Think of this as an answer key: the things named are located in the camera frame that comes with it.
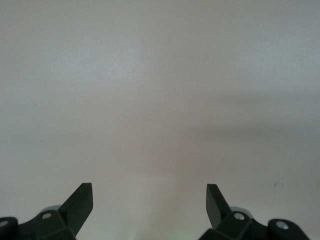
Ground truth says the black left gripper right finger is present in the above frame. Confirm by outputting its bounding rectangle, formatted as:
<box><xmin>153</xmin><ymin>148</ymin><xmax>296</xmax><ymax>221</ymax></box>
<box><xmin>198</xmin><ymin>183</ymin><xmax>311</xmax><ymax>240</ymax></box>

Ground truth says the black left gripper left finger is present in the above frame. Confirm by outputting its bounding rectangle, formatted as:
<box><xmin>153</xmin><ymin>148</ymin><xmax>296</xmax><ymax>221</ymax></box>
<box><xmin>0</xmin><ymin>182</ymin><xmax>94</xmax><ymax>240</ymax></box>

